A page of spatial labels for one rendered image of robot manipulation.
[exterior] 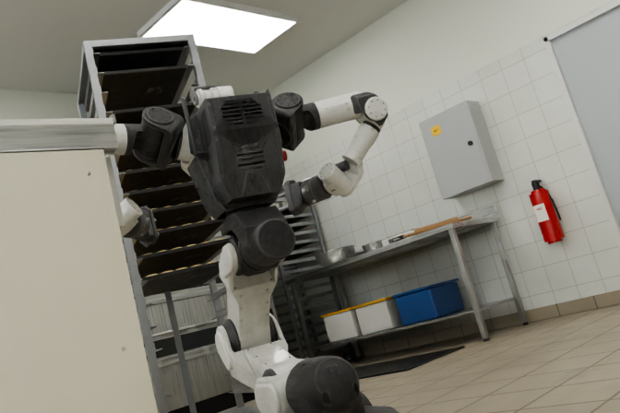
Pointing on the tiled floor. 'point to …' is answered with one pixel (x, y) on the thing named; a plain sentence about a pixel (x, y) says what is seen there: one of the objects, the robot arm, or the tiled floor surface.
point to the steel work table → (411, 250)
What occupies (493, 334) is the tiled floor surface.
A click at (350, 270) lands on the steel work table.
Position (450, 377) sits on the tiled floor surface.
